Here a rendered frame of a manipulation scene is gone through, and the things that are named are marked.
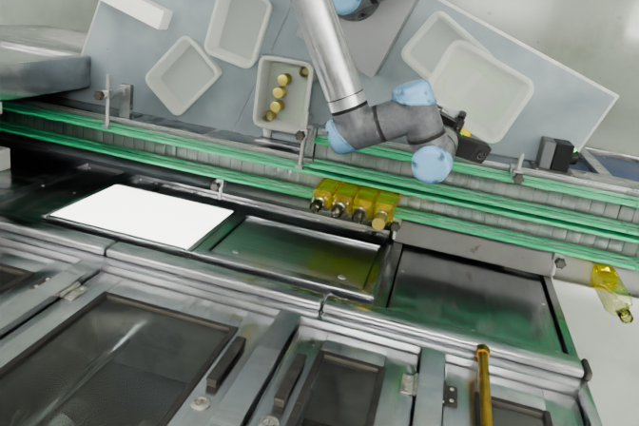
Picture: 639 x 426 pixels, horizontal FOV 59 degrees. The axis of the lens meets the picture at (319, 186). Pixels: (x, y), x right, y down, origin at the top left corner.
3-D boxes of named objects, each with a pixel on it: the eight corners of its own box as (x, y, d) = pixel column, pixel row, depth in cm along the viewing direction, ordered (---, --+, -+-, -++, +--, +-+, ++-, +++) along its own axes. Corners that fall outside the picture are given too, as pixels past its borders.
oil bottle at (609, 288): (589, 281, 162) (611, 326, 138) (593, 263, 161) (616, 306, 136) (610, 284, 161) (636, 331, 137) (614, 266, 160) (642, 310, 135)
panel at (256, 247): (114, 189, 181) (40, 224, 149) (114, 181, 180) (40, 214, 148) (389, 254, 164) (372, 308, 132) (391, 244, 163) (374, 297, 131)
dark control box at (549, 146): (534, 161, 170) (538, 167, 162) (541, 135, 167) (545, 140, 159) (563, 165, 168) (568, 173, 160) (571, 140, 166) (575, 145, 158)
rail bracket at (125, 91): (129, 118, 195) (89, 128, 174) (131, 68, 189) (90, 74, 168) (142, 120, 194) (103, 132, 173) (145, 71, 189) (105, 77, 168)
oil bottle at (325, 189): (325, 188, 174) (307, 209, 154) (328, 171, 172) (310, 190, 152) (342, 192, 173) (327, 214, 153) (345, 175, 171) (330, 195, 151)
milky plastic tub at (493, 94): (455, 35, 139) (455, 35, 131) (534, 82, 137) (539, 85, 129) (417, 96, 145) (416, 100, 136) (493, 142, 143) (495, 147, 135)
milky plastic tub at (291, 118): (261, 121, 187) (251, 125, 179) (268, 52, 180) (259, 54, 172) (310, 131, 183) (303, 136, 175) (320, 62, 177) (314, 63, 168)
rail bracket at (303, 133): (300, 162, 173) (289, 171, 162) (308, 107, 168) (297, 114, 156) (310, 164, 173) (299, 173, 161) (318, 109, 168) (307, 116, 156)
